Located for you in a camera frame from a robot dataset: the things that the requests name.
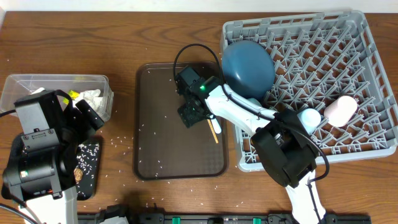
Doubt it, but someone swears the light blue plastic cup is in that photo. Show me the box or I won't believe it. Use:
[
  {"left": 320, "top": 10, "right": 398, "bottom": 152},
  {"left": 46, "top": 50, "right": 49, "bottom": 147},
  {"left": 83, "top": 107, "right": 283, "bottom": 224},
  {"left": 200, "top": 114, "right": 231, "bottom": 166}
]
[{"left": 297, "top": 108, "right": 322, "bottom": 134}]

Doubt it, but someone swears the white paper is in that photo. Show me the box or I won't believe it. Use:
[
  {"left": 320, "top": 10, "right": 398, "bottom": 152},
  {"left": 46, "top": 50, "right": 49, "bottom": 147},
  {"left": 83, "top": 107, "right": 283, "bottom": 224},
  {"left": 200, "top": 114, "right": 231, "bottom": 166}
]
[{"left": 73, "top": 89, "right": 105, "bottom": 112}]

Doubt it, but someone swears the light blue rice bowl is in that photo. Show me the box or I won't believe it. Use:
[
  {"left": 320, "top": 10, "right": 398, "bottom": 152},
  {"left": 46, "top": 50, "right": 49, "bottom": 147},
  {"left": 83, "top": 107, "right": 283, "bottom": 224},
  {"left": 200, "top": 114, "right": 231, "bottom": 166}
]
[{"left": 248, "top": 98, "right": 262, "bottom": 108}]

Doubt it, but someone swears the clear plastic bin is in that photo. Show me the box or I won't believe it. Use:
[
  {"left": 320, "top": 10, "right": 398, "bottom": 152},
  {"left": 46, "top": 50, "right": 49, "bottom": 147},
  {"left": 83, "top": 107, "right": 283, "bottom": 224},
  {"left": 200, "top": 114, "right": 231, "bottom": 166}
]
[{"left": 1, "top": 74, "right": 114, "bottom": 121}]

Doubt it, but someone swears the pink plastic cup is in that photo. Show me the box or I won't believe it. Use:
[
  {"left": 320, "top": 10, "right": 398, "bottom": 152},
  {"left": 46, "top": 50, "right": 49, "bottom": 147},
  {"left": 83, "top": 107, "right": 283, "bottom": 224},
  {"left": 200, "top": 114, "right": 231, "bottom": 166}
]
[{"left": 324, "top": 96, "right": 358, "bottom": 127}]

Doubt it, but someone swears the brown food scrap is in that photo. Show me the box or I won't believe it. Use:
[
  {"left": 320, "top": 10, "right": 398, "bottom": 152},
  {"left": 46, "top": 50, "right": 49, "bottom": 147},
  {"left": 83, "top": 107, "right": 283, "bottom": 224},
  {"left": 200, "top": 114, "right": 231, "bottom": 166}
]
[{"left": 74, "top": 168, "right": 83, "bottom": 183}]

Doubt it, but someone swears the wooden chopstick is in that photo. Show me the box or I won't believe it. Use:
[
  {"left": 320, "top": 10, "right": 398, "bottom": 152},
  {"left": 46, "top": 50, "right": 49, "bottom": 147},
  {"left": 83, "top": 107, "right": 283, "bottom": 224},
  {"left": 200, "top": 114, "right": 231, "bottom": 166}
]
[{"left": 207, "top": 119, "right": 219, "bottom": 144}]

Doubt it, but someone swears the grey plastic dishwasher rack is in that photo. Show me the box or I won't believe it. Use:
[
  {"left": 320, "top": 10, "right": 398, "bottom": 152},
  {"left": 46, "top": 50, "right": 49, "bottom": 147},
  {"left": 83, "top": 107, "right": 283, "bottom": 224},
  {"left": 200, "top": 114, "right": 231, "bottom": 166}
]
[{"left": 220, "top": 11, "right": 397, "bottom": 163}]

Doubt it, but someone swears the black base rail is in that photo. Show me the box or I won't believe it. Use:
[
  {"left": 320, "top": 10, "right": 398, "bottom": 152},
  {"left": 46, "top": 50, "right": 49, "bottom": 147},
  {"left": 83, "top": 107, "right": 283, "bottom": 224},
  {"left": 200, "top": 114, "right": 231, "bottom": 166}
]
[{"left": 77, "top": 205, "right": 373, "bottom": 224}]

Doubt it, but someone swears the dark blue plate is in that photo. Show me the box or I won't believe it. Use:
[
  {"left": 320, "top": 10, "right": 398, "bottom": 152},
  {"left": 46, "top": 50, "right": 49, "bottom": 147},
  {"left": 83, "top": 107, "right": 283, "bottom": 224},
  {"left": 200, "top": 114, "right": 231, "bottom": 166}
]
[{"left": 221, "top": 40, "right": 275, "bottom": 101}]

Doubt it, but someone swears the yellow green snack wrapper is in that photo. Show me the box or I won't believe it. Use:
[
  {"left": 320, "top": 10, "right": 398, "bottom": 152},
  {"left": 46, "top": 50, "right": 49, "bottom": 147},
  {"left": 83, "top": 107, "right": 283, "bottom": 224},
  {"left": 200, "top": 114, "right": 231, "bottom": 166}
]
[{"left": 63, "top": 90, "right": 80, "bottom": 105}]

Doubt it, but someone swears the brown serving tray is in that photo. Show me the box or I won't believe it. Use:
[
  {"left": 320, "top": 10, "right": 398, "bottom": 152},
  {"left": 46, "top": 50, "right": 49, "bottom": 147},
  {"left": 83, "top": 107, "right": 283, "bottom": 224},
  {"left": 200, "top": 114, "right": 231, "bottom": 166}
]
[{"left": 133, "top": 63, "right": 229, "bottom": 180}]

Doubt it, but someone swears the light blue plastic knife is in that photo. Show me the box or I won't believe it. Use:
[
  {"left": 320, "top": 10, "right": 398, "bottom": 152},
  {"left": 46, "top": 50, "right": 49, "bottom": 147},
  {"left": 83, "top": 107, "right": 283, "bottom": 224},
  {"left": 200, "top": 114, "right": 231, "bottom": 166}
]
[{"left": 210, "top": 115, "right": 222, "bottom": 134}]

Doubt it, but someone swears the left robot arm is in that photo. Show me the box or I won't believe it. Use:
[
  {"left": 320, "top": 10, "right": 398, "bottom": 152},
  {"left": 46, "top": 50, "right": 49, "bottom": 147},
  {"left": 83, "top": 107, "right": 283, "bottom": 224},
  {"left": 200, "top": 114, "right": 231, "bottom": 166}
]
[{"left": 1, "top": 90, "right": 222, "bottom": 223}]

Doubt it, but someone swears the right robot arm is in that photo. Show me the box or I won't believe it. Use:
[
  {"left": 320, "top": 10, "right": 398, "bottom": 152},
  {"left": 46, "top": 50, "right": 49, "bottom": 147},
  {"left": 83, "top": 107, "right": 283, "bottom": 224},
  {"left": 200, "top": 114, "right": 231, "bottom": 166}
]
[{"left": 185, "top": 77, "right": 327, "bottom": 223}]

